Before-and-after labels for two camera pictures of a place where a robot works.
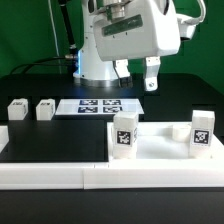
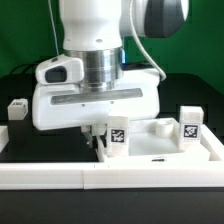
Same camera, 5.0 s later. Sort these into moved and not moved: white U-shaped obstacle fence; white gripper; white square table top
Moved: white gripper; white square table top
Not moved: white U-shaped obstacle fence
